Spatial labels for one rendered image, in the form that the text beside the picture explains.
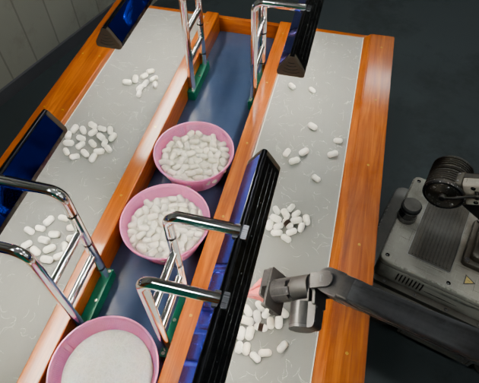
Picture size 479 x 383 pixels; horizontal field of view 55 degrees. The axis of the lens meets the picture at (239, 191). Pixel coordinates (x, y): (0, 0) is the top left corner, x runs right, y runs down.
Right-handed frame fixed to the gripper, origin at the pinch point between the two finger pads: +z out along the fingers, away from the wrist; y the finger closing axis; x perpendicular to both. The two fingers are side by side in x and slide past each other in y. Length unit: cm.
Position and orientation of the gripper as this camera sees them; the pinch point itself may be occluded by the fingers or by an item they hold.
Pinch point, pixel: (249, 295)
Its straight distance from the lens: 120.3
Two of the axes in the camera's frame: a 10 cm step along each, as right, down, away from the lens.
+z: -7.4, 2.4, 6.3
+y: -2.4, 7.8, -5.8
